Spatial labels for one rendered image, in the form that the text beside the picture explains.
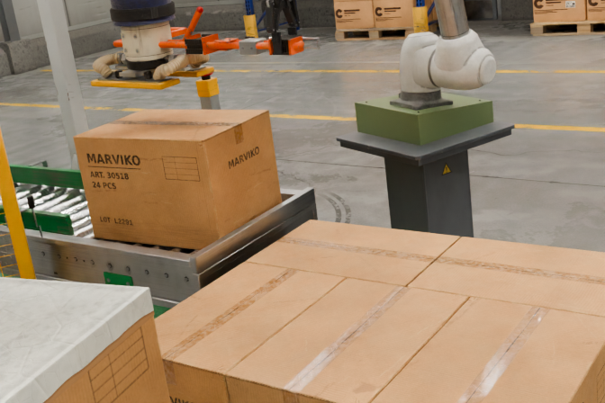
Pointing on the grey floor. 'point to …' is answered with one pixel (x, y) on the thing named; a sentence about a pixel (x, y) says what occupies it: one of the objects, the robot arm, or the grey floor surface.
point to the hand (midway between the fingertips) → (285, 43)
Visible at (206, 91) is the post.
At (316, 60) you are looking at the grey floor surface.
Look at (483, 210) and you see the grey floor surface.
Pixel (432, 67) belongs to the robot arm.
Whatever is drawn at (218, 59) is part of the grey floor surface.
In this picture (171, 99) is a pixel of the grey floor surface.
